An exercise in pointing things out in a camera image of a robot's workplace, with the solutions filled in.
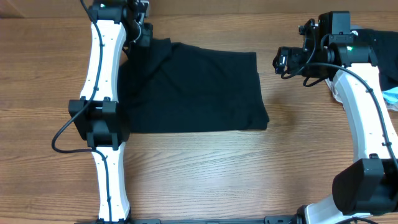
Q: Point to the black t-shirt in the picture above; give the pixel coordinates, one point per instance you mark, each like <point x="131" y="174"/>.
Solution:
<point x="172" y="87"/>

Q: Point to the light blue folded garment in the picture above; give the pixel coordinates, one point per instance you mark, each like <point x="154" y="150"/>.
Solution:
<point x="391" y="98"/>

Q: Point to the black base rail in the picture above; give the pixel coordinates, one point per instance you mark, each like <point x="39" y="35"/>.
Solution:
<point x="211" y="221"/>

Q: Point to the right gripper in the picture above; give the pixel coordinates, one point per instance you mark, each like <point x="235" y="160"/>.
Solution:
<point x="293" y="54"/>

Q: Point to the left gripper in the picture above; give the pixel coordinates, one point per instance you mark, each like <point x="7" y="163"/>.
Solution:
<point x="146" y="40"/>

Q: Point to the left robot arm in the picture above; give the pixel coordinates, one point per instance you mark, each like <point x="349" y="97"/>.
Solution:
<point x="116" y="26"/>

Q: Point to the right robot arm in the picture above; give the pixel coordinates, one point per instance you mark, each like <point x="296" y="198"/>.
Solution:
<point x="368" y="187"/>

